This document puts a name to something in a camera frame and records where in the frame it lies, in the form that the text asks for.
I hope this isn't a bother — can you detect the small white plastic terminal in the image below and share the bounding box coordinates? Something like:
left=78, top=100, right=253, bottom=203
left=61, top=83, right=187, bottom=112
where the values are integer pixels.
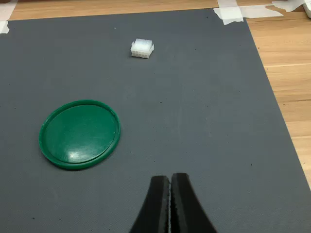
left=130, top=38, right=155, bottom=59

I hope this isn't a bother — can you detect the round green lid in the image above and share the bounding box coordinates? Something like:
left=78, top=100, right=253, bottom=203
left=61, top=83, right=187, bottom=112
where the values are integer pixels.
left=38, top=99, right=121, bottom=170

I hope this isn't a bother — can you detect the dark grey mat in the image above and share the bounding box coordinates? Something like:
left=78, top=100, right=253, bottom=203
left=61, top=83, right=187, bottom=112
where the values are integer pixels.
left=0, top=7, right=311, bottom=233

